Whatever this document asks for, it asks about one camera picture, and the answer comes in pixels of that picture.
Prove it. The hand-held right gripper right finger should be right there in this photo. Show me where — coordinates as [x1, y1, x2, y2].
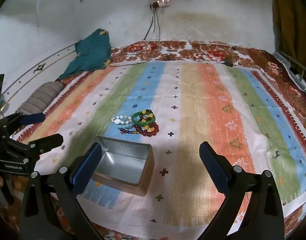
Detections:
[198, 141, 286, 240]

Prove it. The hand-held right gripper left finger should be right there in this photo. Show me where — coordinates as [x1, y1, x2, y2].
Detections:
[19, 142, 105, 240]

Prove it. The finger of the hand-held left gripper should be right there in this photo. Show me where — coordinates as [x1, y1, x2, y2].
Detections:
[0, 112, 46, 137]
[3, 133, 64, 161]

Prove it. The rectangular metal tin box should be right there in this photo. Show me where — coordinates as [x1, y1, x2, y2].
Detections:
[91, 135, 155, 197]

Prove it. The multicoloured small bead bracelet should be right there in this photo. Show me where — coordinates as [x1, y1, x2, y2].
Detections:
[119, 126, 141, 135]

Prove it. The pale white bead bracelet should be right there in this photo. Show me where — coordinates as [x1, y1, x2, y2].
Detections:
[111, 115, 134, 127]

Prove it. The red bead bracelet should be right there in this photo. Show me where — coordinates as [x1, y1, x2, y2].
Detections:
[135, 121, 160, 138]

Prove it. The green jade bangle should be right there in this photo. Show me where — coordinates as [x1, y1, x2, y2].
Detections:
[131, 112, 156, 126]

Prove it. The yellow and dark bead bracelet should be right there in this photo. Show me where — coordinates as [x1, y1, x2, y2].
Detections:
[134, 108, 155, 121]

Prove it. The grey striped pillow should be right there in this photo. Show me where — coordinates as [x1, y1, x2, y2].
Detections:
[16, 81, 64, 117]

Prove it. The striped pastel cloth mat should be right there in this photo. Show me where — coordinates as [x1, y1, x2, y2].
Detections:
[12, 60, 306, 233]

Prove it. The teal cloth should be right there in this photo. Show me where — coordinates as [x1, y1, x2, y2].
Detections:
[59, 29, 113, 80]

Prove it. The clear plastic storage box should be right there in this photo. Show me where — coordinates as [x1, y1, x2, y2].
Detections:
[273, 51, 306, 93]

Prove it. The yellow curtain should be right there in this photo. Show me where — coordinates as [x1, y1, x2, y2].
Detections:
[271, 0, 306, 63]

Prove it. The white power strip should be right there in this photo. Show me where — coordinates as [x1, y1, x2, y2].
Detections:
[150, 0, 172, 8]

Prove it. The white cable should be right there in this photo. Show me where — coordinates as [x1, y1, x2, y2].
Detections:
[122, 39, 160, 55]

